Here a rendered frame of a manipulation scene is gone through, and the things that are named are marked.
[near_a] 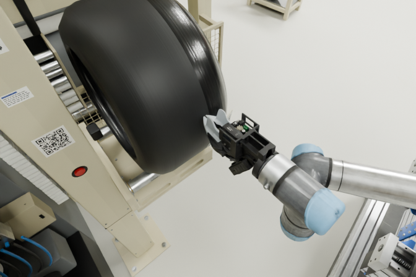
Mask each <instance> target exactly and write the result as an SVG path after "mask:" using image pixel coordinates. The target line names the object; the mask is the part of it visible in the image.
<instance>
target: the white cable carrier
mask: <svg viewBox="0 0 416 277"><path fill-rule="evenodd" d="M0 158H2V159H3V160H4V161H5V162H7V164H9V165H11V166H12V167H13V168H15V170H17V171H18V172H19V173H20V174H22V175H23V177H26V178H27V179H28V180H29V181H30V182H32V183H33V184H34V185H35V186H36V187H38V188H39V189H40V190H42V191H43V192H44V193H45V194H46V195H47V196H49V197H50V198H51V199H53V200H54V201H55V202H56V203H57V204H58V205H59V204H61V203H63V202H64V201H66V200H67V199H69V196H68V194H67V192H66V191H65V190H64V189H63V188H62V187H61V186H60V185H59V184H58V183H57V182H56V181H54V180H53V179H52V178H51V177H50V176H49V175H48V174H47V173H46V172H45V171H44V170H42V169H41V167H39V165H37V164H36V162H34V161H33V160H32V159H31V158H30V157H29V156H28V155H27V154H26V153H25V152H24V151H22V150H21V149H20V148H19V147H18V146H17V145H16V144H15V143H14V142H13V141H12V140H11V139H10V138H9V137H8V136H7V135H6V134H5V133H4V132H2V131H1V130H0Z"/></svg>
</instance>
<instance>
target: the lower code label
mask: <svg viewBox="0 0 416 277"><path fill-rule="evenodd" d="M31 142H32V143H33V144H34V145H35V146H36V147H37V148H38V149H39V150H40V151H41V152H42V153H43V154H44V155H45V156H46V157H49V156H51V155H53V154H55V153H57V152H58V151H60V150H62V149H64V148H66V147H68V146H69V145H71V144H73V143H75V141H74V139H73V138H72V137H71V135H70V134H69V132H68V131H67V130H66V128H65V127H64V126H63V125H62V126H60V127H58V128H56V129H54V130H52V131H50V132H48V133H46V134H44V135H42V136H41V137H38V138H36V139H35V140H32V141H31Z"/></svg>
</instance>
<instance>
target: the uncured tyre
mask: <svg viewBox="0 0 416 277"><path fill-rule="evenodd" d="M58 30H59V34H60V37H61V39H62V42H63V45H64V47H65V50H66V52H67V55H68V57H69V60H70V62H71V64H72V66H73V68H74V70H75V72H76V74H77V76H78V78H79V79H80V81H81V83H82V85H83V86H84V88H85V90H86V92H87V93H88V95H89V97H90V99H91V100H92V102H93V104H94V105H95V107H96V108H97V110H98V112H99V113H100V115H101V117H102V118H103V120H104V121H105V122H106V124H107V126H108V127H109V129H110V130H111V131H112V133H113V135H114V136H115V137H116V139H117V140H118V142H119V143H120V144H121V146H122V147H123V148H124V150H125V151H126V152H127V153H128V155H129V156H130V157H131V158H132V159H133V160H134V161H135V162H136V163H137V164H138V165H139V167H140V168H141V169H143V170H144V171H145V172H147V173H154V174H166V173H170V172H172V171H174V170H175V169H177V168H179V167H180V166H181V165H182V164H184V163H185V162H187V161H188V160H190V159H191V158H193V157H194V156H196V155H197V154H198V153H200V152H201V151H203V150H204V149H206V148H207V147H208V146H210V142H209V139H208V136H207V133H206V130H205V127H204V122H203V117H204V116H205V115H210V116H217V113H218V110H219V109H222V110H224V111H225V114H226V115H227V90H226V86H225V81H224V78H223V74H222V70H221V68H220V64H219V62H218V60H217V57H216V55H215V53H214V50H213V48H212V46H211V44H210V43H209V40H208V39H207V37H206V35H205V33H204V32H203V31H202V28H201V27H200V26H199V24H198V23H197V22H196V20H195V19H194V17H193V16H192V15H191V14H190V13H189V12H188V10H187V9H186V8H185V7H184V6H183V5H182V4H181V3H179V2H178V1H177V0H79V1H76V2H74V3H72V4H71V5H70V6H69V7H67V8H65V10H64V13H63V16H62V18H61V21H60V23H59V26H58Z"/></svg>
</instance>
